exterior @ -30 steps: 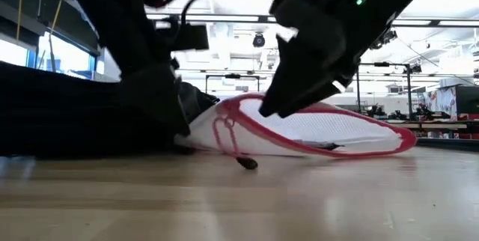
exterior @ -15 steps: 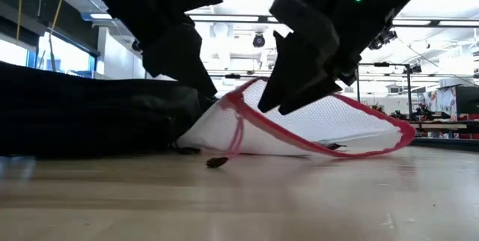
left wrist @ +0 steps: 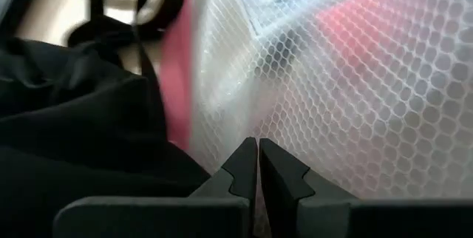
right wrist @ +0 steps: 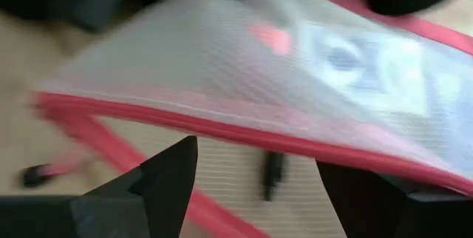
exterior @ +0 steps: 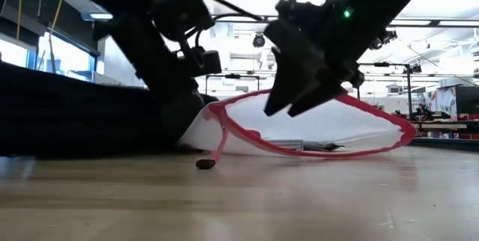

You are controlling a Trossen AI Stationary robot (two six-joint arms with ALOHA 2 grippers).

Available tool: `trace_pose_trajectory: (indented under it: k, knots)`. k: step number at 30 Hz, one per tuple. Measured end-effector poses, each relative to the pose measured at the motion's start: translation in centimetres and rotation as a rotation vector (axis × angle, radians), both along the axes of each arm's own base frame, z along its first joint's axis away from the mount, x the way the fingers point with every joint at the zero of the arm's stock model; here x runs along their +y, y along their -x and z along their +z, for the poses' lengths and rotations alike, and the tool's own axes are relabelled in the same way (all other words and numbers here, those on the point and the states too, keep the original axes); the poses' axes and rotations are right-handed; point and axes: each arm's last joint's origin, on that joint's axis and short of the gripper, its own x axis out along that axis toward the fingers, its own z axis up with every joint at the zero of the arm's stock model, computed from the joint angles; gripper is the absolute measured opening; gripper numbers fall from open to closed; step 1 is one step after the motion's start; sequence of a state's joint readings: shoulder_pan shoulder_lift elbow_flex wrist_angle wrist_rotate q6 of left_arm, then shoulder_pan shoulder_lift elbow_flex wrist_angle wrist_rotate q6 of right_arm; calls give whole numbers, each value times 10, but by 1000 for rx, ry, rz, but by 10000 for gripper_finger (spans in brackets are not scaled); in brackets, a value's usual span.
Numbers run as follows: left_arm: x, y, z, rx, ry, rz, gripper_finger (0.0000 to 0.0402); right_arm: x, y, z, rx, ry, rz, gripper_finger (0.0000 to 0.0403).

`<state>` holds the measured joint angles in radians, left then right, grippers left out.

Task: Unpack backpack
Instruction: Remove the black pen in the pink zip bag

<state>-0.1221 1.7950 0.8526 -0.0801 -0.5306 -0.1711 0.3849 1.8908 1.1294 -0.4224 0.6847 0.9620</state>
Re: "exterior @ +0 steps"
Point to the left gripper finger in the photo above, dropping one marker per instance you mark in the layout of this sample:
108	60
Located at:
181	117

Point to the distant black robot arms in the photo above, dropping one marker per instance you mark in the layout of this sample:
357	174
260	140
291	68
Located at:
430	114

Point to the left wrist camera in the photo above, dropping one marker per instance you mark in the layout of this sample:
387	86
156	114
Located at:
179	5

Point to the black pen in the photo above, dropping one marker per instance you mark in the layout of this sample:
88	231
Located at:
318	146

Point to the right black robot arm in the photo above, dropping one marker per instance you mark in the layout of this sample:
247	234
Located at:
393	1

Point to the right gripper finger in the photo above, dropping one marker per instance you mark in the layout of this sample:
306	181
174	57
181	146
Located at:
322	95
288	80

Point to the black backpack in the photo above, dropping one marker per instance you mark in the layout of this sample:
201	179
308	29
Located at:
75	113

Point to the white mesh pouch red trim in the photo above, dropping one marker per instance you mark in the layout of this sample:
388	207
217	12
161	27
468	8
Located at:
337	128

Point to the black station frame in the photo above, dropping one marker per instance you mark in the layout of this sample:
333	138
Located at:
409	91

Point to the black overhead crossbar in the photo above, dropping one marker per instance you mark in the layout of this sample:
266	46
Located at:
411	22

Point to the wooden workbench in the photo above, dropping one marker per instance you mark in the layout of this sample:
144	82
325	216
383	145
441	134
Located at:
441	125

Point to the black dome camera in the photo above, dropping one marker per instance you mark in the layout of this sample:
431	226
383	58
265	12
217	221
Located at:
258	40

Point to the black ceiling light cluster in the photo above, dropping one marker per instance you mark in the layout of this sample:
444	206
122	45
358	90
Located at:
389	36

